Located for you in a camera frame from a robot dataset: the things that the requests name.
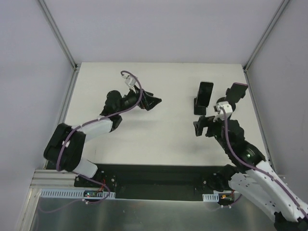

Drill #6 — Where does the silver black phone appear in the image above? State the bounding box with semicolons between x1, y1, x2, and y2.
195;81;214;107

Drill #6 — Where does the purple black phone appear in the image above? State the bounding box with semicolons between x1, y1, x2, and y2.
231;83;248;99

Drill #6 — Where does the black angled phone stand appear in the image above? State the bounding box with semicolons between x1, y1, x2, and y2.
193;98;207;116

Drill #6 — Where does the black round-base phone stand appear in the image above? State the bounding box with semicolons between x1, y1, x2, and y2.
216;88;241;112

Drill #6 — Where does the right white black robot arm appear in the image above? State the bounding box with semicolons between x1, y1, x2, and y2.
193;116;308;231

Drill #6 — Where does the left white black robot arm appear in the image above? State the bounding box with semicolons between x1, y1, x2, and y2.
43;87;162;187

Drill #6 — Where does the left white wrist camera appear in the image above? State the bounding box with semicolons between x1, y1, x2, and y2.
122;74;137;89

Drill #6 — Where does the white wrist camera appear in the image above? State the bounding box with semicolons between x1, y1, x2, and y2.
213;101;233;122
122;74;137;89

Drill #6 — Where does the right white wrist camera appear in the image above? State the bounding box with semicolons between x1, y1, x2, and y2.
213;101;233;122

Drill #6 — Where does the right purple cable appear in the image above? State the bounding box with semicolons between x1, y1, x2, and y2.
204;107;308;217

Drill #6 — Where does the left aluminium frame post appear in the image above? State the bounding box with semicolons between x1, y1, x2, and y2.
36;0;81;70

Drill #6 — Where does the aluminium frame post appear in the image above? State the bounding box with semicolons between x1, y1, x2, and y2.
36;0;81;70
243;0;292;72

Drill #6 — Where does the white slotted cable duct right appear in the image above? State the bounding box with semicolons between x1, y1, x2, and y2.
202;193;219;203

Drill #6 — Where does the white slotted cable duct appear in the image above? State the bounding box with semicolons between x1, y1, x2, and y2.
202;193;219;203
40;189;116;200

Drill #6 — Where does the white slotted cable duct left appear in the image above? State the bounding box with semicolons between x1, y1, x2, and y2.
40;189;116;200

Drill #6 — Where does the right aluminium frame post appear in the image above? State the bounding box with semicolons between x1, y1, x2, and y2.
243;0;292;72

